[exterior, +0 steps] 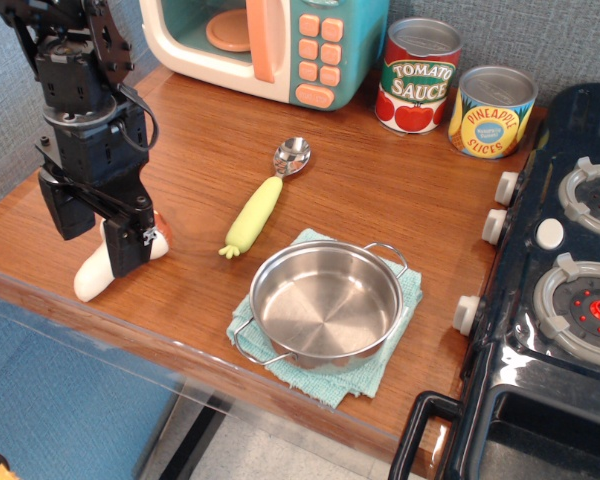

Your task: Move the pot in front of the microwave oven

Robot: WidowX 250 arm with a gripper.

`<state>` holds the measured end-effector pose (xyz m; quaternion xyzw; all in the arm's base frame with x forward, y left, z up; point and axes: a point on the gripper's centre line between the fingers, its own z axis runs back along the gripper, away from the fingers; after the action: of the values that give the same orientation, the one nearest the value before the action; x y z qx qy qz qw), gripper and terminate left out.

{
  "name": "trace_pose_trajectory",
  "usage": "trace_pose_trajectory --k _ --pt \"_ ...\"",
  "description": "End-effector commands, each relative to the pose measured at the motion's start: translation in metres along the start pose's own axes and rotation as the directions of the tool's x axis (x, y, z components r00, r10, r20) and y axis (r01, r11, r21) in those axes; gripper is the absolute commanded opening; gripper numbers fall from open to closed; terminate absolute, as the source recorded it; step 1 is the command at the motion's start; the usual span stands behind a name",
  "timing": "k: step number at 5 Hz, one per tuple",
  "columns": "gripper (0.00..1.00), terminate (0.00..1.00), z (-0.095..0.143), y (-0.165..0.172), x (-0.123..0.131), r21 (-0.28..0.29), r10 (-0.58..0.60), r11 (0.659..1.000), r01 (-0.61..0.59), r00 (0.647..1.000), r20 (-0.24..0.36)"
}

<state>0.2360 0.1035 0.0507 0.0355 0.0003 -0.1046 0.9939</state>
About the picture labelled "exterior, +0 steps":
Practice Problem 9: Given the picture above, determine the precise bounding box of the black toy stove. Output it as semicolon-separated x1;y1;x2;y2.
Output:
390;83;600;479

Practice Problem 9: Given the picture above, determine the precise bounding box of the tomato sauce can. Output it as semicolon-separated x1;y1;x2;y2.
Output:
375;17;462;134

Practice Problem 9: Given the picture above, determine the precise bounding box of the pineapple slices can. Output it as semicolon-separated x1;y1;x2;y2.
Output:
448;65;538;159

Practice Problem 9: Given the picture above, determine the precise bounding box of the white brown toy mushroom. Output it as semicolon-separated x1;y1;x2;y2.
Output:
73;211;172;302

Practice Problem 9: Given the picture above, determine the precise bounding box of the stainless steel pot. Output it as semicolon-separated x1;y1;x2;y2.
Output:
232;240;409;373

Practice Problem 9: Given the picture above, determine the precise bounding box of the teal toy microwave oven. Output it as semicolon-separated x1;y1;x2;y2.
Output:
140;1;389;111

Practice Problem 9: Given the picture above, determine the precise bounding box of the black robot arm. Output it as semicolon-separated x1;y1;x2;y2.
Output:
0;1;159;278

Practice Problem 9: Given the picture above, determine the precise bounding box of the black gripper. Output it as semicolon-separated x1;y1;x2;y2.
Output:
36;102;155;278

